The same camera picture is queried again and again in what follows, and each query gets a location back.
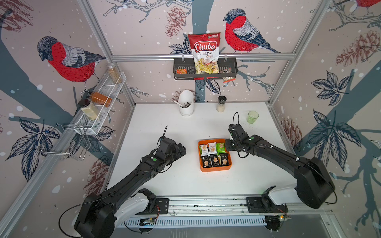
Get metal wire rack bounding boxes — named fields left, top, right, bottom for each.
left=34, top=124, right=91, bottom=161

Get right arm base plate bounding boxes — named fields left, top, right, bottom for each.
left=245, top=196, right=288, bottom=213

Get black cookie packet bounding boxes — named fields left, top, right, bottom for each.
left=201, top=156, right=212, bottom=168
left=209, top=154, right=220, bottom=167
left=218, top=153, right=230, bottom=166

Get green cookie packet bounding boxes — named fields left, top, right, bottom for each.
left=216, top=142, right=226, bottom=154

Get black cookie packet right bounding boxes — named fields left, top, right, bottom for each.
left=218, top=153, right=230, bottom=166

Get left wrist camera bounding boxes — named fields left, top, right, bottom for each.
left=155, top=137, right=176, bottom=160

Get white drycake cookie packet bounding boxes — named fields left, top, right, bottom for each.
left=208, top=142, right=218, bottom=154

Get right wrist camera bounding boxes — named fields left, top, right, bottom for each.
left=228, top=124, right=250, bottom=143

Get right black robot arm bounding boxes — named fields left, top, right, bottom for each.
left=225, top=135, right=335, bottom=209

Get orange sauce bottle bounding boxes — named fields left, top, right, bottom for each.
left=87, top=92, right=113, bottom=108

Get black cookie packet middle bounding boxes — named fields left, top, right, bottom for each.
left=209, top=154, right=220, bottom=167

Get black cookie packet left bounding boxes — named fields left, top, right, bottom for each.
left=201, top=156, right=212, bottom=168

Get green translucent cup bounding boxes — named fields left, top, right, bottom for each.
left=247, top=111, right=260, bottom=124

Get orange storage box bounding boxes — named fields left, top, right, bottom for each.
left=198, top=138, right=232, bottom=173

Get white utensil holder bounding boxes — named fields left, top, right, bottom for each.
left=173, top=90, right=194, bottom=117

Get grain filled glass jar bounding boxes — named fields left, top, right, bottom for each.
left=108, top=63, right=123, bottom=84

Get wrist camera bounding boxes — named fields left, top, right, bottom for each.
left=228, top=124, right=250, bottom=143
left=155, top=137, right=176, bottom=160

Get black hanging wire basket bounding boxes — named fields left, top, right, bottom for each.
left=173, top=58, right=238, bottom=80

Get pale yellow block jar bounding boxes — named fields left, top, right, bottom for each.
left=81, top=102, right=100, bottom=121

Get white wire wall shelf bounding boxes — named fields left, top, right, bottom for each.
left=72, top=71, right=127, bottom=135

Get red Chuba chips bag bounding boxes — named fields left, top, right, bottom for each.
left=188, top=32, right=220, bottom=74

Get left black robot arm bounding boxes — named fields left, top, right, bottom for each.
left=74, top=138, right=186, bottom=238

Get glass spice jar black lid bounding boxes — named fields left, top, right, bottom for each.
left=216, top=95, right=227, bottom=113

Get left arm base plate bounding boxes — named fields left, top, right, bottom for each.
left=138, top=198, right=169, bottom=215

